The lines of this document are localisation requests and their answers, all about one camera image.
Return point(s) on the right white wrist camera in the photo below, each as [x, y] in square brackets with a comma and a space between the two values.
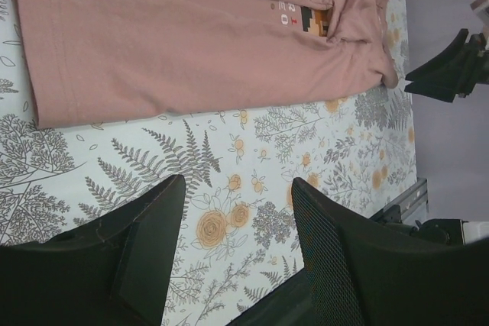
[480, 9]

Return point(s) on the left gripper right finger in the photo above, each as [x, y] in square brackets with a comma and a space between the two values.
[361, 272]

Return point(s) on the dusty pink printed t-shirt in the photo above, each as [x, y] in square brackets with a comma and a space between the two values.
[112, 60]

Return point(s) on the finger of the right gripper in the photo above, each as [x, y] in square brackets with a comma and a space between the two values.
[453, 73]

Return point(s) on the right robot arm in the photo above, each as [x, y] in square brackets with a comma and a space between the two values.
[443, 231]

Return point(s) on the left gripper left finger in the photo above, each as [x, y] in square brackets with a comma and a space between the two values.
[114, 270]

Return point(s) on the floral patterned table mat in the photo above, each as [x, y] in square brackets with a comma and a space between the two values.
[237, 238]

